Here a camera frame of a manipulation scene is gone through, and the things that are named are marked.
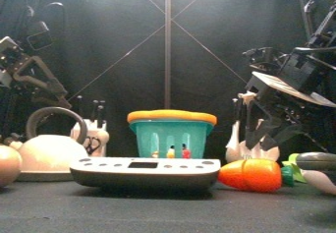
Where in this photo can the white toy vegetable green leaves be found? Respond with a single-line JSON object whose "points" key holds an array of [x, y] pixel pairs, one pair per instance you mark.
{"points": [[321, 181]]}

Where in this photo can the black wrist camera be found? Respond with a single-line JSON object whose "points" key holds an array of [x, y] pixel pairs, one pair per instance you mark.
{"points": [[39, 37], [263, 57]]}

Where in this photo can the grey toy pan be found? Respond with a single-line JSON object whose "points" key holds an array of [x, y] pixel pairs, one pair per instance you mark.
{"points": [[317, 161]]}

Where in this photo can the round white toy pot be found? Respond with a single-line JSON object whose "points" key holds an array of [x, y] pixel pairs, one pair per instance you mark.
{"points": [[8, 164]]}

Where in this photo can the red toy bottle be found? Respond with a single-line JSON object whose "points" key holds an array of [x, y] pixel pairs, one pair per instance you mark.
{"points": [[185, 151]]}

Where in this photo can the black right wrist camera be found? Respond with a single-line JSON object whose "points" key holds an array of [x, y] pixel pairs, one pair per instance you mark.
{"points": [[263, 57]]}

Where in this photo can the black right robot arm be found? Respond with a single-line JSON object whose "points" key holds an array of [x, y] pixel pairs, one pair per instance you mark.
{"points": [[317, 46]]}

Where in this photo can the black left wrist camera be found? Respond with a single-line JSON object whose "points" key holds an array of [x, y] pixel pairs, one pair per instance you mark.
{"points": [[39, 37]]}

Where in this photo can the orange toy carrot green top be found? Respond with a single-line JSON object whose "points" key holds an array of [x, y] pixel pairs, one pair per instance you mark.
{"points": [[251, 174]]}

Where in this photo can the yellow toy bottle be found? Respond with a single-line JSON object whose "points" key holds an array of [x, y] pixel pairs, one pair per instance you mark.
{"points": [[171, 152]]}

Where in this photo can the white grey toy appliance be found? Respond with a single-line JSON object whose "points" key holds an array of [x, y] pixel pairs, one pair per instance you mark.
{"points": [[144, 173]]}

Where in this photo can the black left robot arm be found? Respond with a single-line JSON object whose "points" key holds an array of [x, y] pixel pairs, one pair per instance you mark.
{"points": [[8, 4]]}

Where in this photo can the teal basket orange rim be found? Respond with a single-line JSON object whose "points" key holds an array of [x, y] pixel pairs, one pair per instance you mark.
{"points": [[171, 135]]}

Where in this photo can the white toy knife block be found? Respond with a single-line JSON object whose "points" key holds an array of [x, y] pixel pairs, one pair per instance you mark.
{"points": [[93, 138]]}

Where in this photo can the vertical metal frame pole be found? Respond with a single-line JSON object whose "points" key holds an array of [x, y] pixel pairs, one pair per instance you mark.
{"points": [[167, 46]]}

